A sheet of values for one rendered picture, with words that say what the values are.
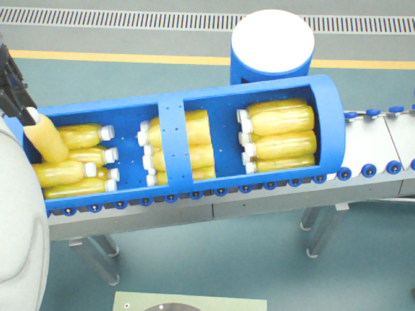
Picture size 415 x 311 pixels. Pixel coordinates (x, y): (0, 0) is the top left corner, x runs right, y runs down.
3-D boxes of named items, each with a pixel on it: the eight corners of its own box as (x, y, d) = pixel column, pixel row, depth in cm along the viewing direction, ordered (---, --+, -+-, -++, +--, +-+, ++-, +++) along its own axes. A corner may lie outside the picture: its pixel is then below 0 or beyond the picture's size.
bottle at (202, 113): (207, 107, 124) (144, 114, 123) (210, 131, 123) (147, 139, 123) (206, 111, 131) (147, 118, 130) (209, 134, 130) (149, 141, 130)
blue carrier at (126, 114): (329, 187, 134) (356, 147, 108) (37, 225, 131) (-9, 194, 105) (309, 106, 146) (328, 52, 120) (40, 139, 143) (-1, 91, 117)
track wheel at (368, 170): (378, 164, 132) (375, 161, 134) (363, 166, 132) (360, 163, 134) (377, 178, 134) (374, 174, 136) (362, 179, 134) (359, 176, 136)
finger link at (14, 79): (-15, 66, 90) (-15, 60, 91) (10, 91, 101) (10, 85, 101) (5, 65, 90) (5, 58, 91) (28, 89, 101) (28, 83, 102)
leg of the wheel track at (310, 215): (312, 230, 225) (341, 176, 170) (301, 232, 225) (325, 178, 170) (309, 219, 228) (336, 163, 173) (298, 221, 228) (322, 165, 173)
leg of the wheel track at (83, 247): (120, 284, 215) (83, 245, 160) (107, 286, 215) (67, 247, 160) (119, 272, 218) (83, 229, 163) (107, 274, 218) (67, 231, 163)
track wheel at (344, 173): (352, 167, 132) (350, 165, 134) (338, 169, 132) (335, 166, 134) (352, 181, 134) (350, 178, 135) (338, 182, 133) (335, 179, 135)
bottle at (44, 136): (70, 141, 123) (47, 104, 108) (68, 163, 120) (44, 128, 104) (45, 144, 123) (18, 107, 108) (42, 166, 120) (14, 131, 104)
